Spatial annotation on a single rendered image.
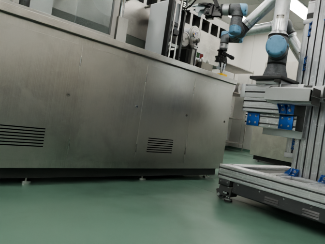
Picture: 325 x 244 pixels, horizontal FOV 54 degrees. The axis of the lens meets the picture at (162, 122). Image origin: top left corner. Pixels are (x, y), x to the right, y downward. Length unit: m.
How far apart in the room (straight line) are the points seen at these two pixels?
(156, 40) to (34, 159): 1.44
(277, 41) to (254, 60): 5.97
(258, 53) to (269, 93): 6.04
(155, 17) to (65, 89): 1.25
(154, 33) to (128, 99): 0.86
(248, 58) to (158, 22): 5.48
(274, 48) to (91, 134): 1.20
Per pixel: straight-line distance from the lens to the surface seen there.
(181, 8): 2.66
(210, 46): 3.59
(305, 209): 1.82
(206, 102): 2.63
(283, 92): 1.89
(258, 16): 2.25
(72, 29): 1.87
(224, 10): 2.16
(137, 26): 2.91
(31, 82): 1.79
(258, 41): 8.06
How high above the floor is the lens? 0.46
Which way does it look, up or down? level
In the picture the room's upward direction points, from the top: 8 degrees clockwise
